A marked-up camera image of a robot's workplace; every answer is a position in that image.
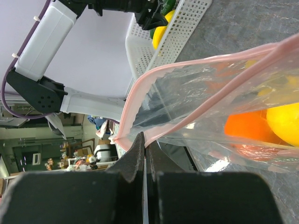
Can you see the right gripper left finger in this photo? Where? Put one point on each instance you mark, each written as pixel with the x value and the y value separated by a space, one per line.
pixel 113 196

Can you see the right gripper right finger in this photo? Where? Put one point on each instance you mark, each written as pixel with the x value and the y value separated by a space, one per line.
pixel 176 196

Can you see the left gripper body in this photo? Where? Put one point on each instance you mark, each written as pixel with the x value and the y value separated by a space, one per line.
pixel 150 15

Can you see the green cucumber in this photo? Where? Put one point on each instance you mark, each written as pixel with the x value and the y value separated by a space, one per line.
pixel 168 6

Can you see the yellow banana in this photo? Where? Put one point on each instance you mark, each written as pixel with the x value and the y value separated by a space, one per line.
pixel 159 31

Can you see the orange fruit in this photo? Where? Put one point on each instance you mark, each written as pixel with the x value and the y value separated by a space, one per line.
pixel 251 125

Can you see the clear zip top bag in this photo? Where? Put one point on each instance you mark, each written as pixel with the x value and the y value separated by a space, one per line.
pixel 188 104

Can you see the yellow lemon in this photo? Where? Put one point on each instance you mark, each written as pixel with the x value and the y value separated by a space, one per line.
pixel 284 122

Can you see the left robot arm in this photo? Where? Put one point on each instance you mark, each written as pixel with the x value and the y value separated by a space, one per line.
pixel 26 72

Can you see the white plastic basket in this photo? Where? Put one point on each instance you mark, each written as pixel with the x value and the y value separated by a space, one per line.
pixel 141 54

